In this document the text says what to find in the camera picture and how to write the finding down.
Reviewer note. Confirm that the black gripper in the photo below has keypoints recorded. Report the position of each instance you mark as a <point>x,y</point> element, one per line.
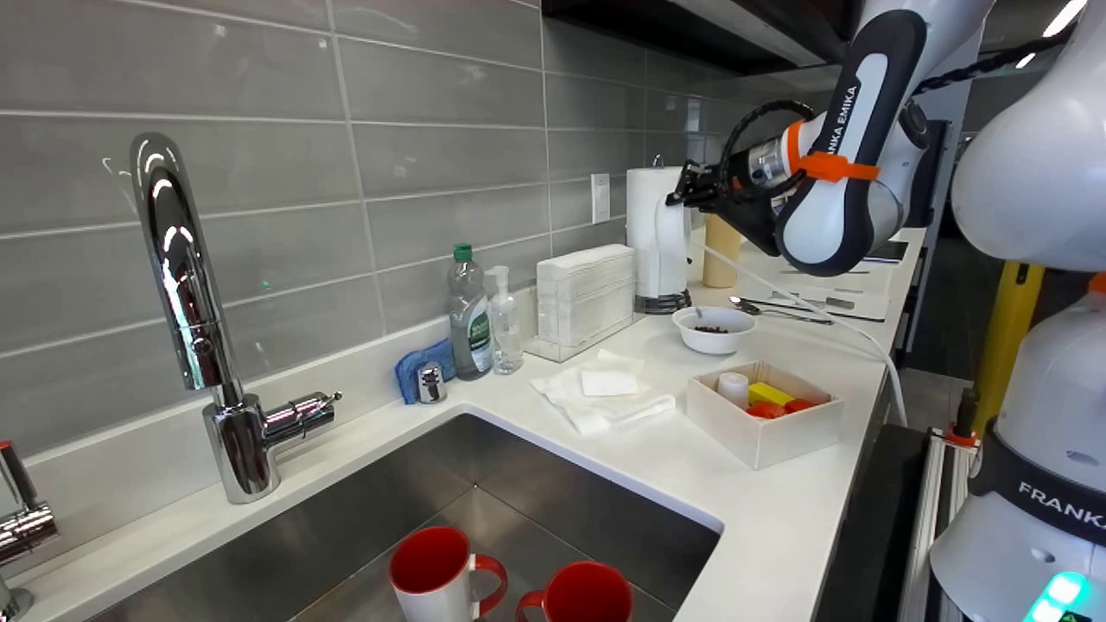
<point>717,187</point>

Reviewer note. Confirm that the small white cup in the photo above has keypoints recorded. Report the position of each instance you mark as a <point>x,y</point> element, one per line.
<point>734,389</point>

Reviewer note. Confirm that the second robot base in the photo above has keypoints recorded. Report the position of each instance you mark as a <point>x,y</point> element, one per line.
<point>1032,532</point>

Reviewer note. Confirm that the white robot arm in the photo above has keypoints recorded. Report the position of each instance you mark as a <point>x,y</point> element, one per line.
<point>837,184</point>

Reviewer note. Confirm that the wooden box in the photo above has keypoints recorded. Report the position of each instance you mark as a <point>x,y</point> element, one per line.
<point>756,439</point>

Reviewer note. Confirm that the cardboard tube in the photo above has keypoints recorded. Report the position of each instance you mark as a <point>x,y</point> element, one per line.
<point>725,248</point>

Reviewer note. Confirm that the paper towel roll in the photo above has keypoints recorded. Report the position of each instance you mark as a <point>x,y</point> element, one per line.
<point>657,237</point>

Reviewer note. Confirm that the metal spoon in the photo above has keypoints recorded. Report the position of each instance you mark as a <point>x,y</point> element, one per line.
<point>779,307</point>

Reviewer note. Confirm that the empty white bowl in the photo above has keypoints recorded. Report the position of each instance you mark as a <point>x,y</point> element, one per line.
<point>714,328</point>

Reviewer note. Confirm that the clear napkin holder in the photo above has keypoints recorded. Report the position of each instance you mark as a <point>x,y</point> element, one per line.
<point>581,297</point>

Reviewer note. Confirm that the yellow block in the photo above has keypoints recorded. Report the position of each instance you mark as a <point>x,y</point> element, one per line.
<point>768,396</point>

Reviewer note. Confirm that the red block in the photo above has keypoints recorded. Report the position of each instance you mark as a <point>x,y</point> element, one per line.
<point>764,410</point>

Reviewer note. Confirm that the white cloth napkins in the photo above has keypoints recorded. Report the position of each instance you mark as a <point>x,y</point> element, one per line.
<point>603,396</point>

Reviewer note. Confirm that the clear sanitizer bottle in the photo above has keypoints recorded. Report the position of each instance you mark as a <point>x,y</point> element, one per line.
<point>504,322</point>

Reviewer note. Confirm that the green cap soap bottle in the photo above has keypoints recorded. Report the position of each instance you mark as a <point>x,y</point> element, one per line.
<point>469,316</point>

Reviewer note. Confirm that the blue sponge holder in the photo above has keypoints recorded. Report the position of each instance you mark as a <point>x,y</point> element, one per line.
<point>428,370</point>

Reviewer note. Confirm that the red mug lower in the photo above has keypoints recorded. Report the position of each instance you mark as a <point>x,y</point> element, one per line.
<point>579,591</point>

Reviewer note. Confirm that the red mug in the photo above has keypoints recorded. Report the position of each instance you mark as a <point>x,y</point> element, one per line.
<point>579,591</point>
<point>439,579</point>

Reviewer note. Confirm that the red mug upper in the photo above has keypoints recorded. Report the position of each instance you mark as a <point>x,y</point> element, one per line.
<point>439,579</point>

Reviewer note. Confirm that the chrome faucet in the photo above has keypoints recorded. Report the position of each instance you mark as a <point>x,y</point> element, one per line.
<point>245,433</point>

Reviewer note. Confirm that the small side tap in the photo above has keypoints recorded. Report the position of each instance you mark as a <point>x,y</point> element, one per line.
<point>27,521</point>

